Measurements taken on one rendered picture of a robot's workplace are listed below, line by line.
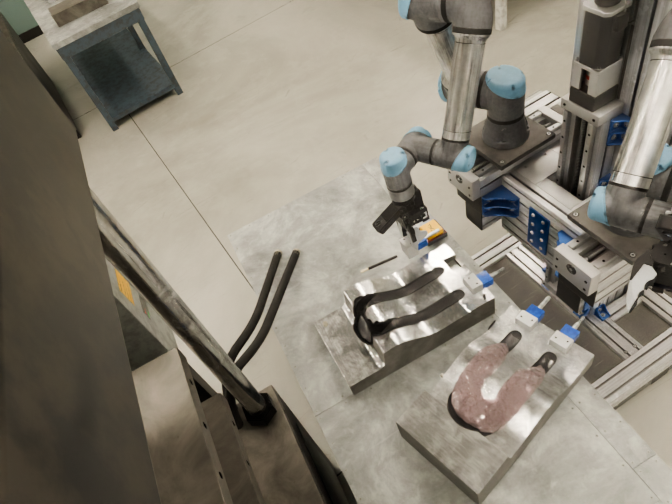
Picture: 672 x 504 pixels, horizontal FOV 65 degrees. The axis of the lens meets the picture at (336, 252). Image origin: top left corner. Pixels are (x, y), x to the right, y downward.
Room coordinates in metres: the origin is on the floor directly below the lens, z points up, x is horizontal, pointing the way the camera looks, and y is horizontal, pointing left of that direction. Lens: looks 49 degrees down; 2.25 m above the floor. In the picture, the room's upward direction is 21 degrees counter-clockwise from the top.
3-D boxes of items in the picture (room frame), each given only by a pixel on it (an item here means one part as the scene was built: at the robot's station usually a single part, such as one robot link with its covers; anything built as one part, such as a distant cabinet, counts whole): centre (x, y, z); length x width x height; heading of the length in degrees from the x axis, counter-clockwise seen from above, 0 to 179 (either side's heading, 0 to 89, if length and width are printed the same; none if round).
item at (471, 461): (0.55, -0.27, 0.85); 0.50 x 0.26 x 0.11; 118
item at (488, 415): (0.56, -0.27, 0.90); 0.26 x 0.18 x 0.08; 118
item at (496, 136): (1.29, -0.67, 1.09); 0.15 x 0.15 x 0.10
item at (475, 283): (0.88, -0.40, 0.89); 0.13 x 0.05 x 0.05; 100
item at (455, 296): (0.88, -0.14, 0.92); 0.35 x 0.16 x 0.09; 100
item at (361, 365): (0.89, -0.12, 0.87); 0.50 x 0.26 x 0.14; 100
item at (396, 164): (1.09, -0.24, 1.25); 0.09 x 0.08 x 0.11; 131
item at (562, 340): (0.64, -0.53, 0.85); 0.13 x 0.05 x 0.05; 118
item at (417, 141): (1.14, -0.33, 1.24); 0.11 x 0.11 x 0.08; 41
